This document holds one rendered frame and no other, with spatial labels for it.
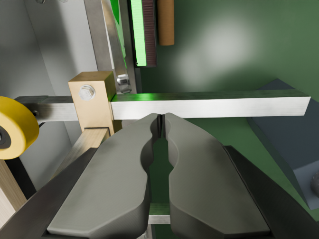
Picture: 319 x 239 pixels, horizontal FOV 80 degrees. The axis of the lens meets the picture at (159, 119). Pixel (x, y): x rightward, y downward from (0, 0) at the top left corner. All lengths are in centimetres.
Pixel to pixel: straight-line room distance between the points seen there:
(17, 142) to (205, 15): 99
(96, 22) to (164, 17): 63
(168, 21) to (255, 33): 46
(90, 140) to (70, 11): 33
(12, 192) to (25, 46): 30
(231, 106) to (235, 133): 111
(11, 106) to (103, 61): 20
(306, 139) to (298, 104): 57
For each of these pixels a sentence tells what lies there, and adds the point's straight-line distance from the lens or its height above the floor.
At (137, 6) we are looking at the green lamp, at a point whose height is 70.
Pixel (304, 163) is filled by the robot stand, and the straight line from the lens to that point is 82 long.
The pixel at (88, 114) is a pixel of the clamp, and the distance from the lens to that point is 29.
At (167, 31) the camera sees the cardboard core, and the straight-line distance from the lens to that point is 102.
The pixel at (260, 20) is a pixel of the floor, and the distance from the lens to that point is 119.
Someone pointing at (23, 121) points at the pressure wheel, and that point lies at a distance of 29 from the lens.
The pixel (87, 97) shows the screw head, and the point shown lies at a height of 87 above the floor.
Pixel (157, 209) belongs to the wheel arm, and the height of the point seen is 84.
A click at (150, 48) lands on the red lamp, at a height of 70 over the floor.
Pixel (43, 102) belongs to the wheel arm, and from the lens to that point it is 33.
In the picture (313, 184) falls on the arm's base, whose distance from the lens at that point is 88.
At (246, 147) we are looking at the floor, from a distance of 149.
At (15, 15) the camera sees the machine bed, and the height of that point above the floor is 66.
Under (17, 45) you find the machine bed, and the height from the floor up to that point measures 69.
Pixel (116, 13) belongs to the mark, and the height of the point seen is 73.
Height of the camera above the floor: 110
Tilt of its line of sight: 61 degrees down
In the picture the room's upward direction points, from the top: 176 degrees counter-clockwise
